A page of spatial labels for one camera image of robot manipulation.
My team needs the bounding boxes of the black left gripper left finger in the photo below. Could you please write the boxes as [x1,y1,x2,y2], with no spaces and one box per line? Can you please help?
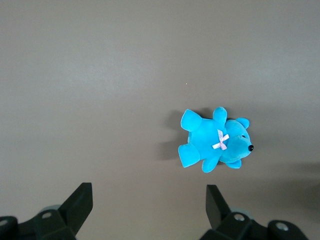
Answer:
[0,182,94,240]

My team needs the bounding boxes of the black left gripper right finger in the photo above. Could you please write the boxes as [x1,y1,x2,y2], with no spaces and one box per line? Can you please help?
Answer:
[199,184,311,240]

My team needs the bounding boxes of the blue teddy bear plush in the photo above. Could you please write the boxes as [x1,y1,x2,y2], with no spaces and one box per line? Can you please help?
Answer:
[177,106,255,174]

